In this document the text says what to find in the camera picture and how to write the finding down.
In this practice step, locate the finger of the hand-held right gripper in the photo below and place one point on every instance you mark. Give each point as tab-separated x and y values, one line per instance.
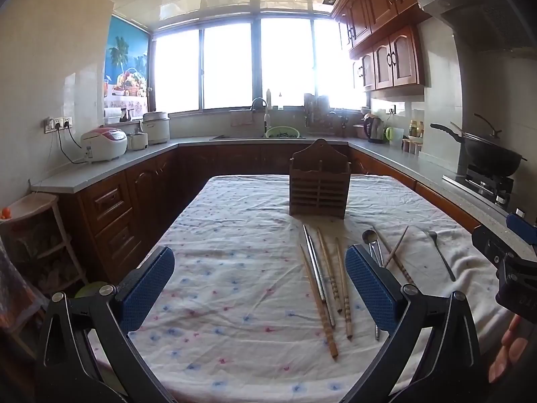
491	239
522	227

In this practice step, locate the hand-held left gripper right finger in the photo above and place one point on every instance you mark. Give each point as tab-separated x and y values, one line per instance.
371	285

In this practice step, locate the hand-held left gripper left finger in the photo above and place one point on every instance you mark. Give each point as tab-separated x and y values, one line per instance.
149	285

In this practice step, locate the metal chopstick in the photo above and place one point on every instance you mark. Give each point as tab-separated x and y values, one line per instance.
315	260
321	281

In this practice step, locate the wooden utensil holder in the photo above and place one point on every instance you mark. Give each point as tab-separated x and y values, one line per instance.
319	184

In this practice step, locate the person's right hand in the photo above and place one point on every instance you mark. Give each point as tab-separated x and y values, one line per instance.
509	348

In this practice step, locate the metal spoon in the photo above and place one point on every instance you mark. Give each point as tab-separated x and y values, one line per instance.
440	256
370	236

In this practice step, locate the black gas stove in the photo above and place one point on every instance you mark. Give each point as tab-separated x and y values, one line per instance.
486	184

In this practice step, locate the wooden lower cabinets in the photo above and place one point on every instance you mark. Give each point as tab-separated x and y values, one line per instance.
126	218

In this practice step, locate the wooden cabinets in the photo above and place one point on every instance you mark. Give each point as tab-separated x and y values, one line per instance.
390	8
126	218

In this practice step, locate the black wok with lid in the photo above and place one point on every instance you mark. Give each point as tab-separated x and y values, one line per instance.
491	155

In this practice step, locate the floral white tablecloth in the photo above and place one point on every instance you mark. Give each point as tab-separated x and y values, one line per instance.
230	281

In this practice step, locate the grey kitchen countertop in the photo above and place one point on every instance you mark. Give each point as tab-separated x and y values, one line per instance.
105	172

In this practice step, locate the spice jar set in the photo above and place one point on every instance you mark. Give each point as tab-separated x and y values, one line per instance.
412	146

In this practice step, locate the green cup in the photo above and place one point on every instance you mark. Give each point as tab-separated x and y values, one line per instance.
394	135

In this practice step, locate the small white electric pot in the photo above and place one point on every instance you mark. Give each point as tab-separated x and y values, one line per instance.
137	140

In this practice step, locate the white and pink rice cooker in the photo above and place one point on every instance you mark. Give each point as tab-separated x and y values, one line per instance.
105	142

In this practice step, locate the pink container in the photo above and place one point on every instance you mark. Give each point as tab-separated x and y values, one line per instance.
359	131

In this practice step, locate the steel electric kettle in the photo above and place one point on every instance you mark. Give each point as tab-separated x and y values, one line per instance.
374	129

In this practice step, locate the large white cooker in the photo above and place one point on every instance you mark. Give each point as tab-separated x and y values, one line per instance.
156	128

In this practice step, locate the kitchen sink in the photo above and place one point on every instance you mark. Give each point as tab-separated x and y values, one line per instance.
235	137

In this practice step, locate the green colander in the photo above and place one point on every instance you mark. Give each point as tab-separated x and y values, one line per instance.
283	133

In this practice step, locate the dish rack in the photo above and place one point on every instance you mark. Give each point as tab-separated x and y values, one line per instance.
316	111

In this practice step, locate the pink dish towel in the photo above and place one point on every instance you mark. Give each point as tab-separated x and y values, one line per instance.
241	118

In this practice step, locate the curved metal faucet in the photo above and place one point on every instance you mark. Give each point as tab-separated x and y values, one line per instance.
265	111

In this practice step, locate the bottle on windowsill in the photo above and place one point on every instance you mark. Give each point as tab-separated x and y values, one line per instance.
268	98

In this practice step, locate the range hood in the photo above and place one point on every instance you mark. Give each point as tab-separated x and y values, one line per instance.
482	8

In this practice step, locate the kitchen window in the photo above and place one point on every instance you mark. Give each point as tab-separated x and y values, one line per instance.
230	67

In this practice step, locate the wooden upper cabinets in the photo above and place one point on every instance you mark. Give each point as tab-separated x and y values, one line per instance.
390	8

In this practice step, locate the small wall outlet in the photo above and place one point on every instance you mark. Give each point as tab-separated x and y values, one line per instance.
391	108

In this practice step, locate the wall power outlet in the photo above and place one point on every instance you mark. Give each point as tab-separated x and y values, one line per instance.
58	124

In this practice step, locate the tropical fruit wall poster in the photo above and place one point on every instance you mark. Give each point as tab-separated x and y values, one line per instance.
126	58

